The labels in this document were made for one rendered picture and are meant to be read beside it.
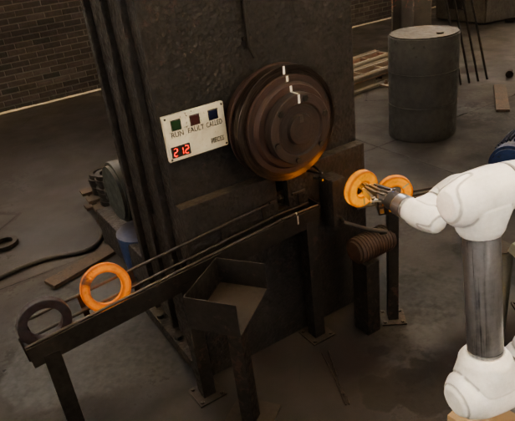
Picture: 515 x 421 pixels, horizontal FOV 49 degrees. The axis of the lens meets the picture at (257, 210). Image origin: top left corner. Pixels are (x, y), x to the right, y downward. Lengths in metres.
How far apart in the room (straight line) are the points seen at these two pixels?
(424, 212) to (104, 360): 1.74
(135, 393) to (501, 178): 1.88
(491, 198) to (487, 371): 0.52
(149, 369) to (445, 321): 1.46
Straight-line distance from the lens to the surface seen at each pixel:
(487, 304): 1.68
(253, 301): 2.11
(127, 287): 2.21
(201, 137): 2.23
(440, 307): 3.06
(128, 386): 2.81
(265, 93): 2.16
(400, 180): 2.56
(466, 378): 1.80
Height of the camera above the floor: 1.84
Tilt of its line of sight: 27 degrees down
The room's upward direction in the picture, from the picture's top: 7 degrees counter-clockwise
